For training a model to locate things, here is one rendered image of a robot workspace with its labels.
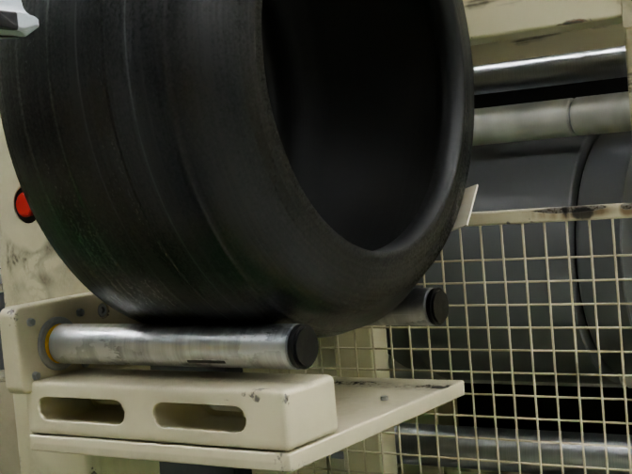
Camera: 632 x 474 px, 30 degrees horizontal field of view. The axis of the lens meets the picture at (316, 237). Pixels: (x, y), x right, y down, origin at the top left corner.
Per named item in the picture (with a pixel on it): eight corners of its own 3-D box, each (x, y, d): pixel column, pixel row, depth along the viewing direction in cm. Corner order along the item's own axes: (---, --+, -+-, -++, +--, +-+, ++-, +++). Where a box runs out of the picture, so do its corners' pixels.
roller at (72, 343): (75, 341, 137) (55, 371, 134) (55, 315, 135) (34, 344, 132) (325, 345, 118) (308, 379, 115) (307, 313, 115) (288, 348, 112)
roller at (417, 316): (203, 286, 157) (223, 298, 160) (196, 319, 155) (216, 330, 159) (435, 281, 137) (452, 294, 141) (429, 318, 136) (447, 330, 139)
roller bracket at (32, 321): (5, 395, 131) (-4, 308, 131) (226, 338, 164) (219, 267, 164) (25, 396, 129) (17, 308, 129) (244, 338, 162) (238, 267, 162)
